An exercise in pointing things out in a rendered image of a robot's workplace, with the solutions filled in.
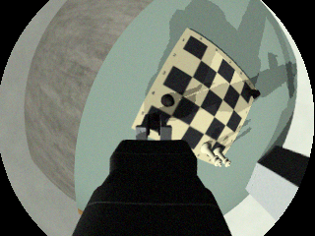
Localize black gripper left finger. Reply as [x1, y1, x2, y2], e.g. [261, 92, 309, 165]
[135, 114, 151, 140]

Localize white chess king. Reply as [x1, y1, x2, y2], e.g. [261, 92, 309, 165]
[200, 143, 222, 167]

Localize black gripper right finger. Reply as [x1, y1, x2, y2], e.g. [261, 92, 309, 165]
[158, 114, 172, 140]

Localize white queen chess piece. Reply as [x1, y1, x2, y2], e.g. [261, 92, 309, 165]
[214, 147, 231, 167]

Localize black and cream chessboard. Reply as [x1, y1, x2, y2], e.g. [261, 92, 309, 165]
[131, 28, 255, 165]

